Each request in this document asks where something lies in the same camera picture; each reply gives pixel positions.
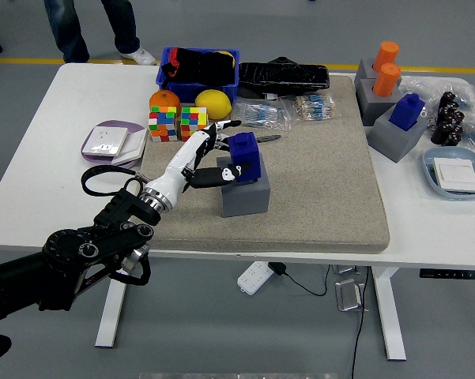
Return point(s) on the white table leg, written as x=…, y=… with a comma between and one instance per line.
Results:
x=112, y=316
x=389, y=316

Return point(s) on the person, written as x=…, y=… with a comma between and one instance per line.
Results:
x=67, y=31

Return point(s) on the metal bracket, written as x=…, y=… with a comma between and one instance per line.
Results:
x=349, y=296
x=345, y=269

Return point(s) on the black cloth with red trim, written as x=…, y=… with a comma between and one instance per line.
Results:
x=205, y=65

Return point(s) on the orange cylinder seal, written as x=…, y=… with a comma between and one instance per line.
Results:
x=386, y=81
x=386, y=53

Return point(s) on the multicoloured puzzle cube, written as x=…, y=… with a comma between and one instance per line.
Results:
x=193, y=124
x=164, y=124

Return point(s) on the orange fruit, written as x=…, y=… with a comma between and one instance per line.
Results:
x=164, y=100

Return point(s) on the white wall socket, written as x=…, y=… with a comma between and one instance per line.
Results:
x=104, y=138

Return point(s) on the grey-brown mat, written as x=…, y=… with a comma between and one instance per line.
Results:
x=320, y=189

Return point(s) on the white switch panel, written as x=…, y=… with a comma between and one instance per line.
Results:
x=456, y=173
x=136, y=144

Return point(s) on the black metal hand tool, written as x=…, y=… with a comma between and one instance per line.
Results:
x=268, y=138

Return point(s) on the yellow lemon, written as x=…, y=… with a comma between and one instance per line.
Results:
x=213, y=104

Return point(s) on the black table control panel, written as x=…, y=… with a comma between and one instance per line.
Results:
x=450, y=274

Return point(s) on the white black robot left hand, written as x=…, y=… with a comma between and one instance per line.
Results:
x=178, y=167

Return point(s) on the blue plastic bin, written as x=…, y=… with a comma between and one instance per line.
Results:
x=189, y=92

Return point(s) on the purple plate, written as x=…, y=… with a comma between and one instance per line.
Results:
x=120, y=123

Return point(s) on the light blue tray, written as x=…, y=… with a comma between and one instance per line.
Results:
x=430, y=158

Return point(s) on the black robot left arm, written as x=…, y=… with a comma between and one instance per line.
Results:
x=63, y=248

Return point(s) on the black plastic tray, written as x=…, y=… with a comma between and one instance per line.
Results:
x=284, y=77

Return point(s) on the grey cube seal holder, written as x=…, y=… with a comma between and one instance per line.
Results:
x=373, y=106
x=247, y=201
x=391, y=140
x=364, y=69

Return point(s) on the blue square seal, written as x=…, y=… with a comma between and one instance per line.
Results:
x=247, y=152
x=407, y=112

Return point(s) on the white power strip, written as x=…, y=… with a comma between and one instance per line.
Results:
x=253, y=278

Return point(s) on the yellow item in bin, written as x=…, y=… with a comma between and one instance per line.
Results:
x=232, y=59

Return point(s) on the clear bag of resistors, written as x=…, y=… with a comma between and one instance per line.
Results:
x=261, y=114
x=314, y=106

